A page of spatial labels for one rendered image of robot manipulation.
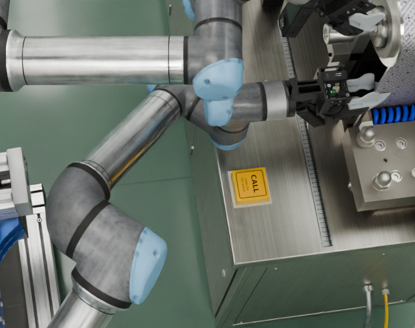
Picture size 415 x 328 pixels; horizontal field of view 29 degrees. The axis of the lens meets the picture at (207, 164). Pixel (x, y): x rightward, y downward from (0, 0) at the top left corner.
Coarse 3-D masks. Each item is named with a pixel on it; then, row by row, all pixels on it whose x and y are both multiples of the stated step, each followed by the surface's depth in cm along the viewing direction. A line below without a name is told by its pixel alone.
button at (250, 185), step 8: (256, 168) 171; (264, 168) 171; (232, 176) 171; (240, 176) 170; (248, 176) 170; (256, 176) 170; (264, 176) 171; (240, 184) 170; (248, 184) 170; (256, 184) 170; (264, 184) 170; (240, 192) 169; (248, 192) 169; (256, 192) 169; (264, 192) 169; (240, 200) 168; (248, 200) 169; (256, 200) 169; (264, 200) 170
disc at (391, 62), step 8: (392, 0) 143; (400, 8) 141; (400, 16) 141; (400, 24) 141; (400, 32) 141; (400, 40) 142; (400, 48) 143; (392, 56) 146; (384, 64) 151; (392, 64) 147
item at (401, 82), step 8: (384, 72) 153; (392, 72) 152; (400, 72) 152; (408, 72) 153; (384, 80) 155; (392, 80) 155; (400, 80) 156; (408, 80) 156; (376, 88) 158; (384, 88) 158; (392, 88) 159; (400, 88) 159; (408, 88) 160; (392, 96) 163; (400, 96) 163; (408, 96) 164; (384, 104) 166; (392, 104) 166; (400, 104) 167; (408, 104) 168
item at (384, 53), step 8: (376, 0) 149; (384, 0) 144; (384, 8) 145; (392, 8) 143; (392, 16) 142; (392, 24) 142; (392, 32) 143; (392, 40) 143; (376, 48) 152; (384, 48) 147; (392, 48) 144; (384, 56) 148
